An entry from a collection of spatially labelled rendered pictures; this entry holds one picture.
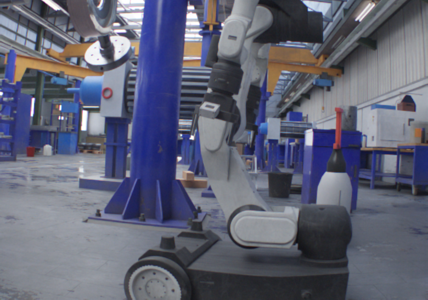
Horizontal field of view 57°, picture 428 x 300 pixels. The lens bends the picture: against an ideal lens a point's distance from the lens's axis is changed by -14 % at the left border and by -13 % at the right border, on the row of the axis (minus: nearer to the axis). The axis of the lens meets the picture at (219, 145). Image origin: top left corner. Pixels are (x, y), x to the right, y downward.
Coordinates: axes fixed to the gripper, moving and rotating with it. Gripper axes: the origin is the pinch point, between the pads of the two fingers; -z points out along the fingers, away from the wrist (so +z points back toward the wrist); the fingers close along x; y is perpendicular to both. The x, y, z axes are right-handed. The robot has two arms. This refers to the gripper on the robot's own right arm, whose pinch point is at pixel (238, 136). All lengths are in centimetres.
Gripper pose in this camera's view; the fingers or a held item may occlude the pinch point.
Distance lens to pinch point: 169.1
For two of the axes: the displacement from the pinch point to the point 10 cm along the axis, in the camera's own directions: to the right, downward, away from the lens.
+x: -9.5, -2.5, 2.0
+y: -2.1, -0.2, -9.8
